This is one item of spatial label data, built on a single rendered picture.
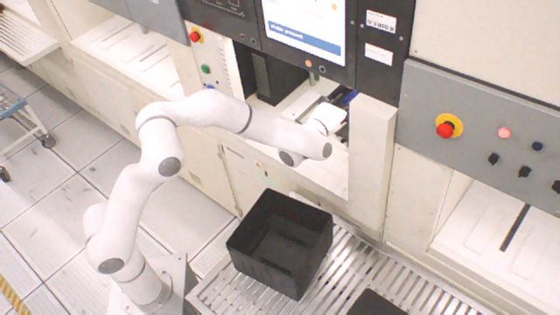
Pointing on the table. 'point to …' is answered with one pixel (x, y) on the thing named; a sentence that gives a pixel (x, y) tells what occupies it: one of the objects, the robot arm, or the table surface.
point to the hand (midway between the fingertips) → (344, 101)
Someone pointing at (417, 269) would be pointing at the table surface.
